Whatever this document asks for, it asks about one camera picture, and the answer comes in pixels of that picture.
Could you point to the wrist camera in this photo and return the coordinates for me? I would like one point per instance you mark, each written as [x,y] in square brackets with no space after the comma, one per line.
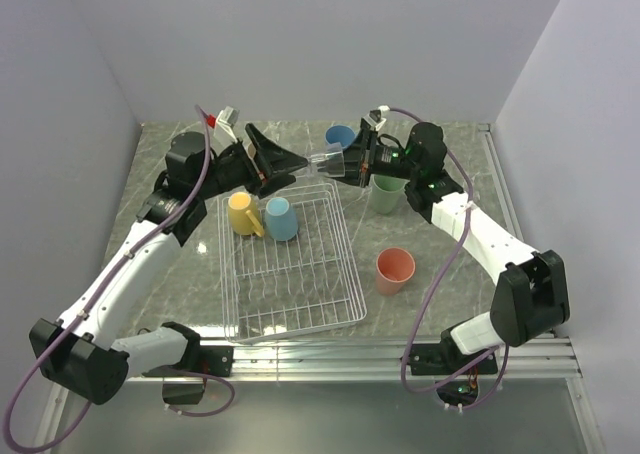
[223,127]
[376,118]

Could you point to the aluminium mounting rail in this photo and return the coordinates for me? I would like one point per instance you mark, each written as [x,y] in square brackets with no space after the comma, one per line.
[373,359]

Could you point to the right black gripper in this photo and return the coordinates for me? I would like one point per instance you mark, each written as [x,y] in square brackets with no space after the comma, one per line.
[355,170]

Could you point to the yellow ceramic mug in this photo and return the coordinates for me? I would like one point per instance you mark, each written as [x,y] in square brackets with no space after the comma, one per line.
[244,216]

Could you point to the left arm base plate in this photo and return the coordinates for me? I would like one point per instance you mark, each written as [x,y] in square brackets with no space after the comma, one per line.
[213,360]

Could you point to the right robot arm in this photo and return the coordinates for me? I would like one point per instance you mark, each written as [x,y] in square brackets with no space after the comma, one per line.
[531,293]

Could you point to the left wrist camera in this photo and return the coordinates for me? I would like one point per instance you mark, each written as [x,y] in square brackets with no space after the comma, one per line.
[223,127]

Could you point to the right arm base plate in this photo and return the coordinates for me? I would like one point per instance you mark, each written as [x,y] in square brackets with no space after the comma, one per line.
[439,360]

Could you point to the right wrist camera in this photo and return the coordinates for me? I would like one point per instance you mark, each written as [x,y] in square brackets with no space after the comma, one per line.
[376,118]

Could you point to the green plastic tumbler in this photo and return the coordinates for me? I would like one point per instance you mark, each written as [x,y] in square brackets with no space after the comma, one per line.
[385,193]

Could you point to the blue plastic tumbler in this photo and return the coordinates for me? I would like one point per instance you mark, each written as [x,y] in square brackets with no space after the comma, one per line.
[340,134]

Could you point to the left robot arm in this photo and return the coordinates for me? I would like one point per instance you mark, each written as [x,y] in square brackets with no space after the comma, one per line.
[81,350]

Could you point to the salmon pink plastic tumbler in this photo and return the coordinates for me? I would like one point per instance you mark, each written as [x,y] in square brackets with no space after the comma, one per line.
[394,268]

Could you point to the clear faceted drinking glass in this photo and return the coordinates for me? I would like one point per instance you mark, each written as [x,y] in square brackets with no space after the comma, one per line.
[328,162]

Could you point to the white wire dish rack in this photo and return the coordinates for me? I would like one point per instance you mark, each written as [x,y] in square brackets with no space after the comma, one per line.
[281,289]

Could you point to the light blue ceramic mug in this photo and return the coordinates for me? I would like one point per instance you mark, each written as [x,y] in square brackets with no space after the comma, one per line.
[281,219]

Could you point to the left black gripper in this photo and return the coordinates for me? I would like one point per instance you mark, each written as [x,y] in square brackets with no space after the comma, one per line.
[273,159]

